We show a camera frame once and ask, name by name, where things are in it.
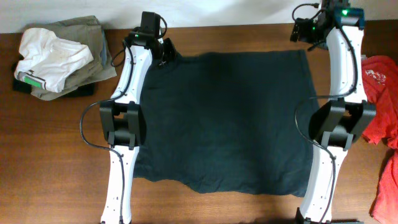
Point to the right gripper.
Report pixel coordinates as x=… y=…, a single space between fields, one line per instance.
x=304 y=35

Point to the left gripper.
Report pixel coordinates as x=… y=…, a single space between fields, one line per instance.
x=169 y=49

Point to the dark green t-shirt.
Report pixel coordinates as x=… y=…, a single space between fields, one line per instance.
x=228 y=122

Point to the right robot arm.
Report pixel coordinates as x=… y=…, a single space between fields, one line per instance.
x=340 y=122

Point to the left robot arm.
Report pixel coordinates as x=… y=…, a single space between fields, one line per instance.
x=123 y=123

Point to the khaki folded garment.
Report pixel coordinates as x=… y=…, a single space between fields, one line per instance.
x=88 y=31

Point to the red t-shirt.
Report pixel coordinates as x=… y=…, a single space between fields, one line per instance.
x=380 y=84

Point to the white folded shirt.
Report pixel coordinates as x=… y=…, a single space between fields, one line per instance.
x=49 y=60

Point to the black folded garment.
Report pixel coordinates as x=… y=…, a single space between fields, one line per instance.
x=74 y=84

